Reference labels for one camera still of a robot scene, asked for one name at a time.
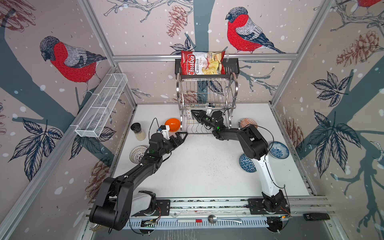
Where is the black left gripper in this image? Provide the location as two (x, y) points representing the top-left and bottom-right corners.
(158, 131), (188, 158)

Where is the steel wire dish rack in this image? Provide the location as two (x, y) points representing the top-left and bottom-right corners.
(176, 73), (239, 135)

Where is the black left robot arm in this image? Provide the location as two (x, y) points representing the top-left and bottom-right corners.
(89, 132), (188, 231)

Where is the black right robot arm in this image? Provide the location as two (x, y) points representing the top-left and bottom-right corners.
(191, 110), (291, 214)

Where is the orange plastic bowl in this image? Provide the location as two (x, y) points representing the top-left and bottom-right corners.
(165, 118), (181, 133)

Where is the salt grinder with black cap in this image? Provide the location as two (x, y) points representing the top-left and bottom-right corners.
(130, 123), (146, 141)

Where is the white lattice pattern bowl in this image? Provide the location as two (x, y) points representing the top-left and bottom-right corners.
(130, 146), (148, 164)

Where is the red patterned ceramic bowl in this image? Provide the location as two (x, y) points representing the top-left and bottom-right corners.
(239, 118), (258, 128)

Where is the red cassava chips bag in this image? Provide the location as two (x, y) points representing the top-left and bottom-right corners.
(181, 51), (226, 75)

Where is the dark blue geometric bowl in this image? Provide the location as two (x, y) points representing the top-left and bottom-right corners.
(239, 154), (257, 173)

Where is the metal spoon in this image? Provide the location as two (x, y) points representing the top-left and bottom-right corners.
(208, 215), (243, 225)

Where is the blue white floral bowl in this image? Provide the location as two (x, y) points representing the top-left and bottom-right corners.
(269, 141), (290, 160)

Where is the black remote device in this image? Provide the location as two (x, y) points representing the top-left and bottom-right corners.
(303, 213), (330, 221)

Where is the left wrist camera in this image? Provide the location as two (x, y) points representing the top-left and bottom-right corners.
(159, 125), (170, 140)

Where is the black wall shelf basket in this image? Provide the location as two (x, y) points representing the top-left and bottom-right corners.
(175, 58), (240, 77)

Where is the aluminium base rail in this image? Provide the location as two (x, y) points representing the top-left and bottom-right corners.
(123, 195), (335, 234)

